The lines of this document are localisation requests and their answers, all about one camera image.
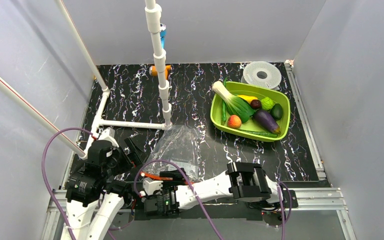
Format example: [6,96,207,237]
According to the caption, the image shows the clear zip top bag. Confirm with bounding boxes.
[143,125,201,182]

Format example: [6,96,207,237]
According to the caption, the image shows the peach toy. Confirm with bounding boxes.
[226,115,242,129]

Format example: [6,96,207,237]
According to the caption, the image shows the yellow banana toy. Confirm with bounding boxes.
[237,94,259,104]

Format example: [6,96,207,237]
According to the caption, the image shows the dark red plum toy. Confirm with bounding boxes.
[249,99,262,110]

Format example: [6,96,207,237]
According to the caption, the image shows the purple eggplant toy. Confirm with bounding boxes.
[253,109,281,135]

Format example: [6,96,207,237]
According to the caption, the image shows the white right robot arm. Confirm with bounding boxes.
[138,161,299,216]

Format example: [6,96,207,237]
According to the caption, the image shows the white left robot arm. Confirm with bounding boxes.
[61,137,149,240]

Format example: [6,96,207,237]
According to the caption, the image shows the orange white clamp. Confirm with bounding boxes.
[149,64,173,80]

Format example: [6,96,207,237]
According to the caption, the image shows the bok choy toy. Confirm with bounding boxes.
[212,81,255,123]

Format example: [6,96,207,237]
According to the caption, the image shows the green cucumber toy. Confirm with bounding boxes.
[237,129,278,139]

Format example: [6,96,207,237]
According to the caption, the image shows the green plastic basin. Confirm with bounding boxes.
[210,81,291,142]

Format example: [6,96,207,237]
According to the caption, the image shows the light green lime toy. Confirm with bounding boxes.
[260,97,276,112]

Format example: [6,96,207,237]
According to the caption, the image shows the dark green avocado toy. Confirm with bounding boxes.
[270,103,284,121]

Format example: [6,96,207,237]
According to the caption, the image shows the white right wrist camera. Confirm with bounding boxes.
[142,177,163,196]

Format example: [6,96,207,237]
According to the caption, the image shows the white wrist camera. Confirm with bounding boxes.
[98,127,119,148]
[142,177,163,196]

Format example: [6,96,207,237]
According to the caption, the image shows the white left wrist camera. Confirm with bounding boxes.
[98,127,119,148]

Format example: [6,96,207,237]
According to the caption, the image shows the white pvc pipe frame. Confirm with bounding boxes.
[0,0,174,161]

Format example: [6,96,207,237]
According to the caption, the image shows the aluminium rail frame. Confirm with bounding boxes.
[40,62,356,240]

